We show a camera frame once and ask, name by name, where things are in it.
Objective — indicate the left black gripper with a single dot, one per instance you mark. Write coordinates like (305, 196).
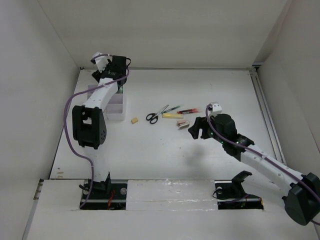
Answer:
(97, 74)

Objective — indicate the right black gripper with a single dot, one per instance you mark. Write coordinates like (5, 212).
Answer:
(200, 122)

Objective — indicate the red gel pen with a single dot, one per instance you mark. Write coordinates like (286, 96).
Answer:
(191, 113)

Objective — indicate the yellow highlighter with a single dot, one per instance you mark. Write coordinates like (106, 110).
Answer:
(172, 116)

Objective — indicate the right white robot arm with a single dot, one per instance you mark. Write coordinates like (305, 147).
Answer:
(301, 192)

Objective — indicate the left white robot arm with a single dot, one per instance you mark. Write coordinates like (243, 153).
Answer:
(88, 119)

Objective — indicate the orange gel pen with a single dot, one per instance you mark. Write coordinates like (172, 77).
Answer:
(189, 110)

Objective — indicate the green gel pen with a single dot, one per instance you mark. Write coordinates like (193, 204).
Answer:
(171, 109)

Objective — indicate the white compartment organizer box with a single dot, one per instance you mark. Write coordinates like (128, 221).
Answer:
(112, 103)

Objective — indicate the yellow eraser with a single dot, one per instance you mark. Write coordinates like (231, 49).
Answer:
(134, 120)

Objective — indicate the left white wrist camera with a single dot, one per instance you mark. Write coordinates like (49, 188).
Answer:
(101, 60)

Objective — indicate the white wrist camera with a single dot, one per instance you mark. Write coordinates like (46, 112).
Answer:
(101, 60)
(214, 109)

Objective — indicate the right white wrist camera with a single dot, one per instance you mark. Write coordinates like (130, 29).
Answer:
(214, 109)

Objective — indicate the black handled scissors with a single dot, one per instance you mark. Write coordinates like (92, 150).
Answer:
(153, 117)

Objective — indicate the aluminium rail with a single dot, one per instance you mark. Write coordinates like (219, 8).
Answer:
(261, 99)

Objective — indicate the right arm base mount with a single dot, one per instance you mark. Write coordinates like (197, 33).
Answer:
(230, 194)

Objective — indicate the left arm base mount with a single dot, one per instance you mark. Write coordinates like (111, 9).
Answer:
(111, 196)

